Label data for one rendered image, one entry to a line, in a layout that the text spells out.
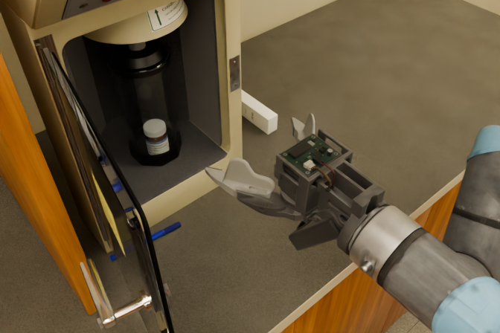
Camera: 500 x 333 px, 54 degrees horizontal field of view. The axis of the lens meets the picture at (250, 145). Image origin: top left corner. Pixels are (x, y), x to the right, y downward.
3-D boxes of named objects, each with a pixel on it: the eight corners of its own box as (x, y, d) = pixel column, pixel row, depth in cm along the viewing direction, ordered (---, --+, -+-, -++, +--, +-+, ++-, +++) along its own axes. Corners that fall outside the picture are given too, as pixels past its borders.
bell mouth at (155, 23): (54, 10, 77) (44, -22, 74) (149, -21, 86) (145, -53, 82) (107, 59, 68) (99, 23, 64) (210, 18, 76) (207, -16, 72)
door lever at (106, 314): (123, 253, 60) (118, 240, 58) (152, 315, 54) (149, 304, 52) (79, 272, 58) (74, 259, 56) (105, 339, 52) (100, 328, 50)
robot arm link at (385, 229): (414, 256, 55) (366, 298, 51) (382, 230, 57) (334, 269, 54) (431, 215, 50) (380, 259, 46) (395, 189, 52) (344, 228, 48)
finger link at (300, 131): (315, 91, 65) (329, 138, 58) (312, 125, 69) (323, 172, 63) (292, 92, 65) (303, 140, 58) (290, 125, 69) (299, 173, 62)
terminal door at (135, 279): (111, 240, 85) (45, 41, 57) (186, 401, 66) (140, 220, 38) (107, 242, 85) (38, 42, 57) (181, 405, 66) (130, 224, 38)
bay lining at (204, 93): (54, 145, 98) (-10, -23, 74) (164, 94, 110) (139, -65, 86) (113, 219, 85) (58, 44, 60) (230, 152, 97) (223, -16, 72)
